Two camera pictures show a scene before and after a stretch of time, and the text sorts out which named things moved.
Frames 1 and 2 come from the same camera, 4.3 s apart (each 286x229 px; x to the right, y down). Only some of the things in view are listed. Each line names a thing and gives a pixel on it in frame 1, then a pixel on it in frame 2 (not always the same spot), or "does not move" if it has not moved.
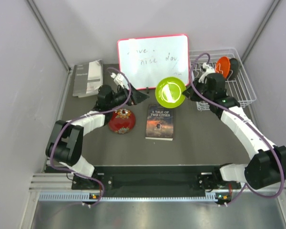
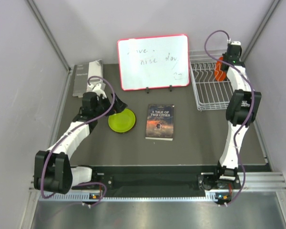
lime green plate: [168, 92] -> [122, 122]
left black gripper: [136, 97] -> [117, 107]
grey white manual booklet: [87, 78] does not move
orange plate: [223, 66] does not move
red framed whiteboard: [144, 61] does not move
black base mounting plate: [155, 178] does not move
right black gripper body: [201, 88] -> [224, 57]
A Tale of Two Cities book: [159, 125] does not move
